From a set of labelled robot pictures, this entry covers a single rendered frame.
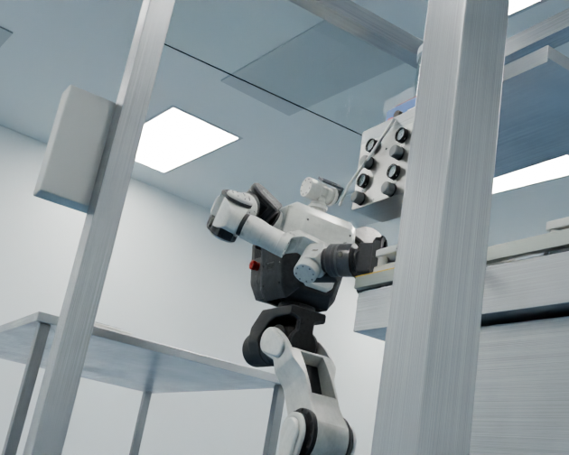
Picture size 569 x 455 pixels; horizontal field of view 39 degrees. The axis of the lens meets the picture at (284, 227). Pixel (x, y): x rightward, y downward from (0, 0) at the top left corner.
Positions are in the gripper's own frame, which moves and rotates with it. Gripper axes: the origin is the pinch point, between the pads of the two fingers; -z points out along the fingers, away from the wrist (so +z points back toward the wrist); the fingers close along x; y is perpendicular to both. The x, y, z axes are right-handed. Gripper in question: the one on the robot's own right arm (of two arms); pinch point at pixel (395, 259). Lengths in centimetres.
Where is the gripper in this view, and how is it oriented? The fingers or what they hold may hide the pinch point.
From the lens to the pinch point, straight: 205.3
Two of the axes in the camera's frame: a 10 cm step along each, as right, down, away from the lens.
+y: -4.2, -3.8, -8.2
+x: -1.5, 9.2, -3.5
